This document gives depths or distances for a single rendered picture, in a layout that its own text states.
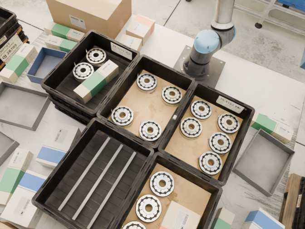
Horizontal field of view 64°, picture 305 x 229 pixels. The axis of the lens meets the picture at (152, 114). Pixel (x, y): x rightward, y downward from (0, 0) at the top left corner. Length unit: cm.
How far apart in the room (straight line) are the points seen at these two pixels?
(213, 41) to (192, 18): 159
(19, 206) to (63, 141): 31
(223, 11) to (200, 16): 160
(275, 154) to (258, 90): 39
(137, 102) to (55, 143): 42
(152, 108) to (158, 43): 55
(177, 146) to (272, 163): 52
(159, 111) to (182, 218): 49
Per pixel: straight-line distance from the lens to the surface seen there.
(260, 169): 136
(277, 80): 167
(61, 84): 130
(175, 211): 99
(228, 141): 116
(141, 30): 157
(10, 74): 152
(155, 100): 121
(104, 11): 150
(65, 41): 157
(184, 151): 112
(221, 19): 135
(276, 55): 286
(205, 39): 130
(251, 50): 277
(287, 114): 157
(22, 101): 147
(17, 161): 127
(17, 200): 119
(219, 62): 154
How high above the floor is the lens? 188
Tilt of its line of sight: 63 degrees down
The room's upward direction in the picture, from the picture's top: 9 degrees clockwise
